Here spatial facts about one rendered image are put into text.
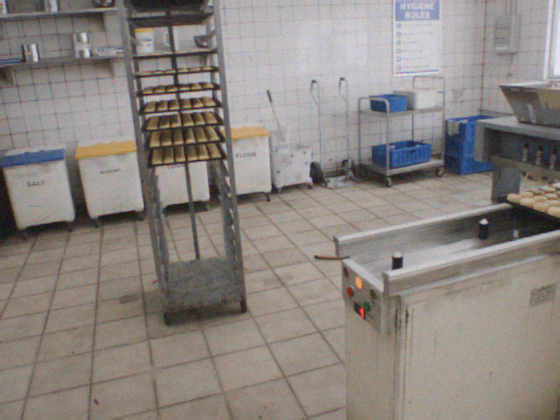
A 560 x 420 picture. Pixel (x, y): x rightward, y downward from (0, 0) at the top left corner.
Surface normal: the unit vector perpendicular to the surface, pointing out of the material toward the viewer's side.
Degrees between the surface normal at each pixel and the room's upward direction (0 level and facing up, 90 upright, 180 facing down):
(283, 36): 90
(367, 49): 90
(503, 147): 90
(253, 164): 92
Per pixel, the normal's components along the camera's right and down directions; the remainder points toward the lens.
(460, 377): 0.35, 0.27
